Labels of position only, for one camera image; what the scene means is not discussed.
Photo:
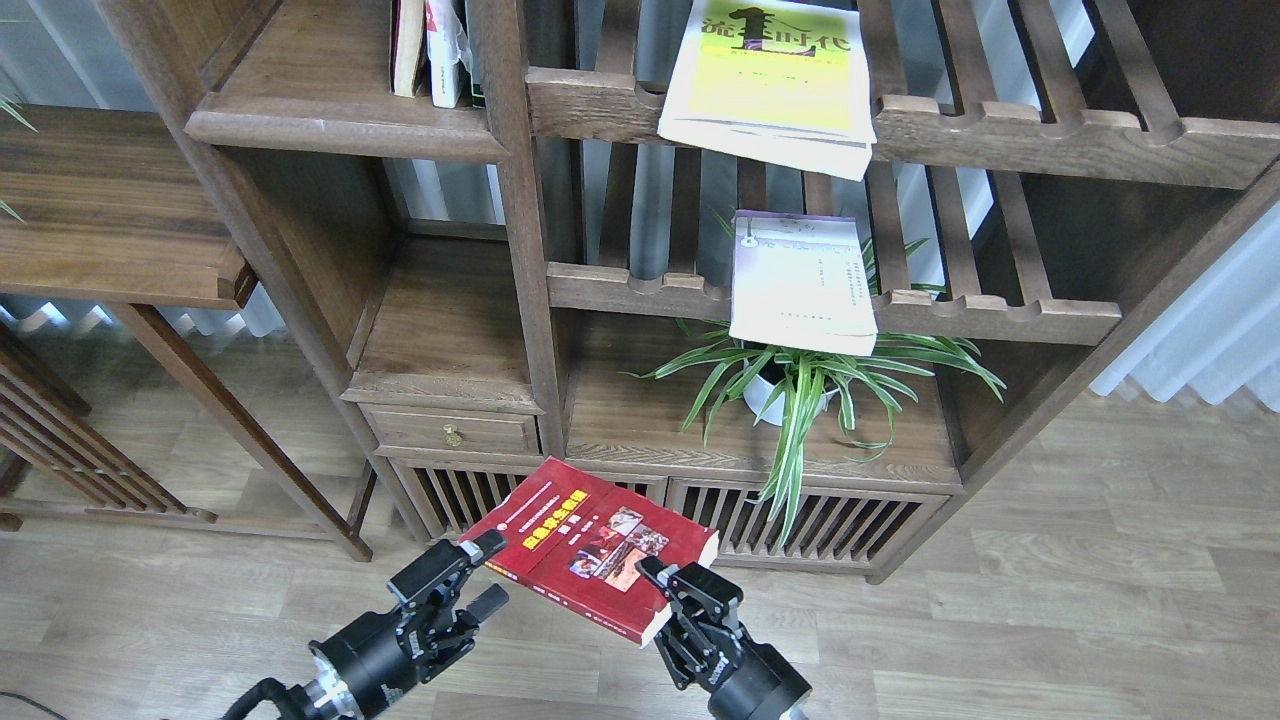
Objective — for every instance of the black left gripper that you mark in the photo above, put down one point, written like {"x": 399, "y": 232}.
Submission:
{"x": 371, "y": 663}

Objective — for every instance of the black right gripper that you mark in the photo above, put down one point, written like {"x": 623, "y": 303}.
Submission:
{"x": 704, "y": 642}

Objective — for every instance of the red cover book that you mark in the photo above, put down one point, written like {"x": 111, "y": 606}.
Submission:
{"x": 576, "y": 539}

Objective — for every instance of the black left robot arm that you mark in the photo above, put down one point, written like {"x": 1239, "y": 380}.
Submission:
{"x": 292, "y": 703}

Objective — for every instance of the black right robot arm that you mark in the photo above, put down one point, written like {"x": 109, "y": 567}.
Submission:
{"x": 704, "y": 642}

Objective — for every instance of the white curtain behind shelf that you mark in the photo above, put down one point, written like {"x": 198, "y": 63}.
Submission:
{"x": 462, "y": 192}

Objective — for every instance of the brass drawer knob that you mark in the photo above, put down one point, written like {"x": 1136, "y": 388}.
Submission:
{"x": 452, "y": 436}

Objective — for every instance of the white plant pot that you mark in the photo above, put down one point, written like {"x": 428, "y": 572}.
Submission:
{"x": 761, "y": 387}

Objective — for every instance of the spider plant green leaves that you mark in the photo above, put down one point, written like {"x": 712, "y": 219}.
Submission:
{"x": 819, "y": 379}

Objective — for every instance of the pale purple cover book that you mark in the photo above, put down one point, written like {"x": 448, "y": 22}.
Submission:
{"x": 799, "y": 281}

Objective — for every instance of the dark wooden bookshelf cabinet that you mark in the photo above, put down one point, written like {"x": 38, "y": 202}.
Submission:
{"x": 1137, "y": 167}

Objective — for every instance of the slatted wooden rack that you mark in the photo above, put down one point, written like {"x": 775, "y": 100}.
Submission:
{"x": 43, "y": 426}

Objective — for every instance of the yellow green cover book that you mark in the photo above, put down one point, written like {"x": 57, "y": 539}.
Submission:
{"x": 784, "y": 83}

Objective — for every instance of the white red upright book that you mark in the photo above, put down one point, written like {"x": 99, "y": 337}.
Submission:
{"x": 445, "y": 44}

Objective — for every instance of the brown wooden side table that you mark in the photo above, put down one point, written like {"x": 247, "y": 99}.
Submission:
{"x": 109, "y": 211}

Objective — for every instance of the dark upright book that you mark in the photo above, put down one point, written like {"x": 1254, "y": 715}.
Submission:
{"x": 473, "y": 58}

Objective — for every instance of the tan upright book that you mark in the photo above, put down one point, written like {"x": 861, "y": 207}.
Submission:
{"x": 408, "y": 22}

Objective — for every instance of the white curtain right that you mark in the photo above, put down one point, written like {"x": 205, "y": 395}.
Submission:
{"x": 1220, "y": 336}

